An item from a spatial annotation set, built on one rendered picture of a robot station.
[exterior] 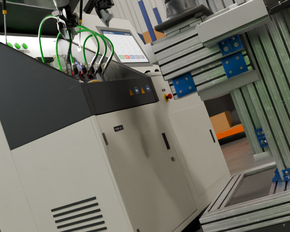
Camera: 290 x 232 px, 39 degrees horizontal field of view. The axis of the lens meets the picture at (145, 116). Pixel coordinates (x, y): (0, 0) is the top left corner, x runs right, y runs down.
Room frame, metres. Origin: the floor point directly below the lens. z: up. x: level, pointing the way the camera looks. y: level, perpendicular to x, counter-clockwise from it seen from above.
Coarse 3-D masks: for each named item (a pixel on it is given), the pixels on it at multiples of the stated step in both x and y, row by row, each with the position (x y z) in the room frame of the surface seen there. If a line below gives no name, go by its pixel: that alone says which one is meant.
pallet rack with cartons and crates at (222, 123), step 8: (144, 8) 7.38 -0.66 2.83; (144, 16) 7.39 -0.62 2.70; (144, 32) 7.64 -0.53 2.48; (152, 32) 7.38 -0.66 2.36; (160, 32) 7.55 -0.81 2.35; (144, 40) 8.07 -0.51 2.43; (152, 40) 7.40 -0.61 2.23; (224, 112) 7.30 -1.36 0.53; (216, 120) 7.36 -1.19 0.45; (224, 120) 7.32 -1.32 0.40; (232, 120) 7.80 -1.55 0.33; (216, 128) 7.38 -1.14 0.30; (224, 128) 7.34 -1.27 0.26; (232, 128) 7.11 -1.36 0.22; (240, 128) 7.06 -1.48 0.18; (216, 136) 7.22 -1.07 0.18; (224, 136) 7.17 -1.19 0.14
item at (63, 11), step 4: (68, 4) 1.96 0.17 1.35; (56, 8) 1.96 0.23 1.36; (60, 8) 1.94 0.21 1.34; (64, 8) 1.94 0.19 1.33; (68, 8) 1.94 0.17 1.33; (64, 12) 1.95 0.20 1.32; (68, 12) 1.96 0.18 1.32; (60, 16) 2.01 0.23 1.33; (64, 16) 1.97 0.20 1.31; (68, 16) 1.98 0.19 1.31; (72, 16) 2.00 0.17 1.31; (76, 16) 1.99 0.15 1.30; (60, 20) 2.00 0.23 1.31; (64, 20) 1.98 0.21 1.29; (68, 20) 1.97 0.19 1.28; (72, 20) 1.99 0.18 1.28; (60, 24) 2.02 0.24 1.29; (64, 24) 2.01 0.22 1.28; (68, 24) 2.01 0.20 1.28; (72, 24) 2.02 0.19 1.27; (76, 24) 2.03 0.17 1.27; (64, 28) 2.01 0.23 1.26; (68, 28) 2.02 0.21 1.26
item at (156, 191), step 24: (120, 120) 2.04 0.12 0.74; (144, 120) 2.24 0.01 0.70; (120, 144) 1.98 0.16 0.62; (144, 144) 2.16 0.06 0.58; (168, 144) 2.39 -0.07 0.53; (120, 168) 1.92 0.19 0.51; (144, 168) 2.09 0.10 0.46; (168, 168) 2.31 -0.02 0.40; (144, 192) 2.02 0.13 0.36; (168, 192) 2.22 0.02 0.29; (144, 216) 1.96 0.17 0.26; (168, 216) 2.15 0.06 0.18
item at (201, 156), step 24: (96, 24) 2.78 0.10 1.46; (120, 24) 3.08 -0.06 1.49; (96, 48) 2.61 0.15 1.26; (144, 48) 3.18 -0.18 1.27; (144, 72) 2.94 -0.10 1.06; (192, 96) 2.93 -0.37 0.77; (168, 120) 2.49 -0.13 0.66; (192, 120) 2.79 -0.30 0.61; (192, 144) 2.67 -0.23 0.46; (216, 144) 3.02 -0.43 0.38; (192, 168) 2.56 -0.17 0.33; (216, 168) 2.88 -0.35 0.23; (216, 192) 2.76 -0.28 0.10
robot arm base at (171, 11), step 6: (168, 0) 1.71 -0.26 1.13; (174, 0) 1.69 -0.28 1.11; (180, 0) 1.69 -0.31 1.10; (186, 0) 1.70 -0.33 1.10; (192, 0) 1.71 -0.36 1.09; (168, 6) 1.72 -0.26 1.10; (174, 6) 1.69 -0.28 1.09; (180, 6) 1.68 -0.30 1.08; (186, 6) 1.68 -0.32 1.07; (192, 6) 1.69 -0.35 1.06; (168, 12) 1.73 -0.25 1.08; (174, 12) 1.69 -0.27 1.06; (180, 12) 1.68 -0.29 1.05; (168, 18) 1.72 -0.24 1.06
